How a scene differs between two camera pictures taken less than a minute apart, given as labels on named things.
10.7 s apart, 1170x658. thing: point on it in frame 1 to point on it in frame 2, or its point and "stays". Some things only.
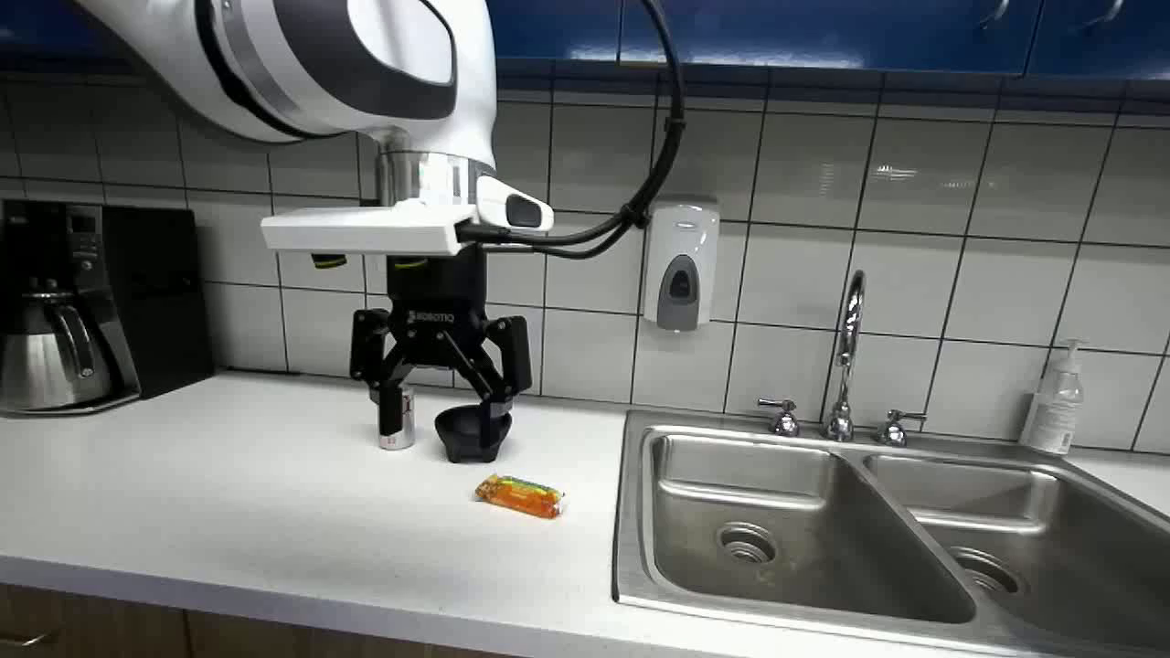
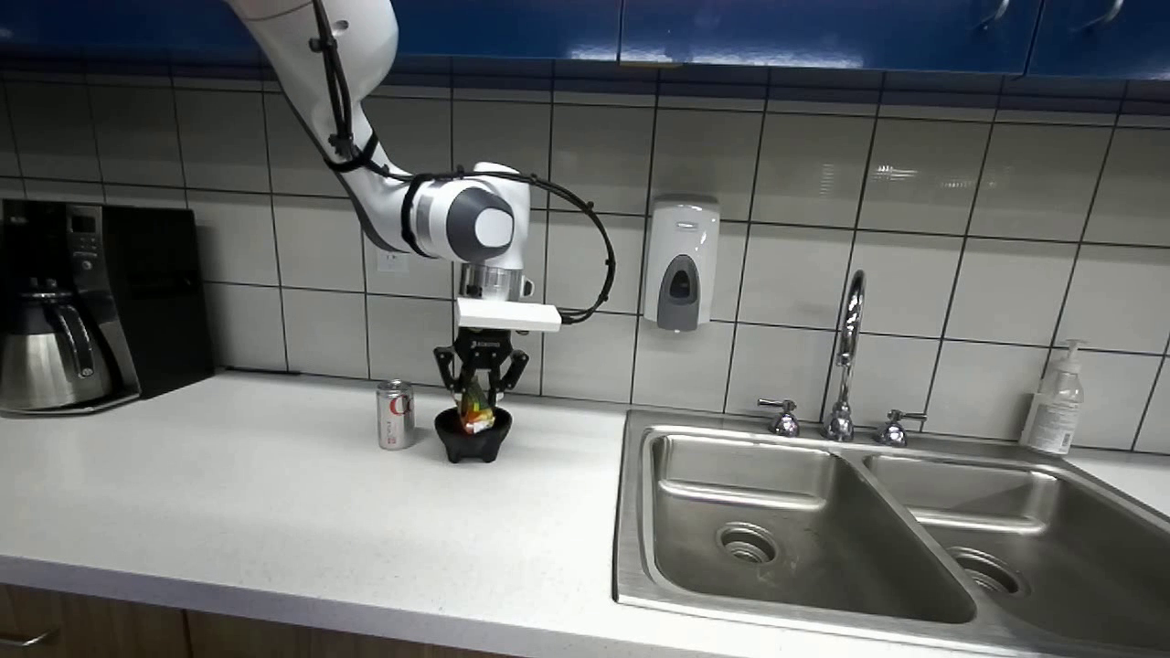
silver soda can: x=408 y=418 stays
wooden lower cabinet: x=40 y=622 stays
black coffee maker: x=100 y=304 stays
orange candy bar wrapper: x=525 y=496 to x=478 y=418
